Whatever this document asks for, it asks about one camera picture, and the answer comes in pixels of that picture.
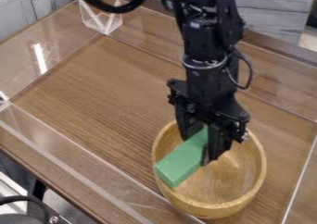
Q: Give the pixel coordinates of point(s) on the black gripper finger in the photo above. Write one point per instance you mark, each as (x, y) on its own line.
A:
(188, 124)
(218, 141)

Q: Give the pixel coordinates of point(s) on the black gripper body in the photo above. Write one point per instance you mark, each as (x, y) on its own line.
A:
(206, 94)

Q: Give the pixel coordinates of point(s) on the green rectangular block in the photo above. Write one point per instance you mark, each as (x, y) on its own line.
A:
(176, 166)

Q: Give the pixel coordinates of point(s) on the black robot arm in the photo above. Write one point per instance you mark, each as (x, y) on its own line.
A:
(210, 26)

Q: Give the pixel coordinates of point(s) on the brown wooden bowl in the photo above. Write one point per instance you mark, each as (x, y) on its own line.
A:
(222, 187)

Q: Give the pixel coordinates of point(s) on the black metal table leg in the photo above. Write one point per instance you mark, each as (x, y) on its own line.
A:
(36, 191)

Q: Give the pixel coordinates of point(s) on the clear acrylic tray wall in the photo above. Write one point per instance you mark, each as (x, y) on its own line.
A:
(92, 184)

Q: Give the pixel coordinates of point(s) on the clear acrylic corner bracket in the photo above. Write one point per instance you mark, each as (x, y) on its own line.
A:
(101, 22)

